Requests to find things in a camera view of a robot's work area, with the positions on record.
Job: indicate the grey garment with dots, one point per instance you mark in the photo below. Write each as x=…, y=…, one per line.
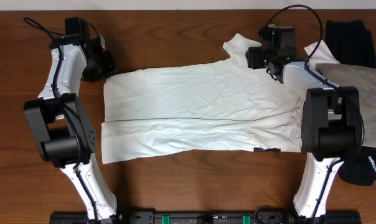
x=364, y=79

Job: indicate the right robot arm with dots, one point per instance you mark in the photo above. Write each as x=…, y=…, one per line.
x=332, y=130

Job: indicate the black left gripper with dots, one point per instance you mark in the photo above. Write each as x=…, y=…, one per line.
x=104, y=66

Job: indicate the black garment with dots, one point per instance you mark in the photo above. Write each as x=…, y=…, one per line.
x=351, y=43

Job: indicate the white t-shirt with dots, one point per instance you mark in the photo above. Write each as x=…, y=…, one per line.
x=214, y=106

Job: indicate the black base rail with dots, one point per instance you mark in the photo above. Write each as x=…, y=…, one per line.
x=267, y=216

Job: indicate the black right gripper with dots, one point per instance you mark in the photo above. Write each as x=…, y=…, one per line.
x=253, y=57

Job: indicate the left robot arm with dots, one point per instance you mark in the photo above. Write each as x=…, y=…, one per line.
x=63, y=132

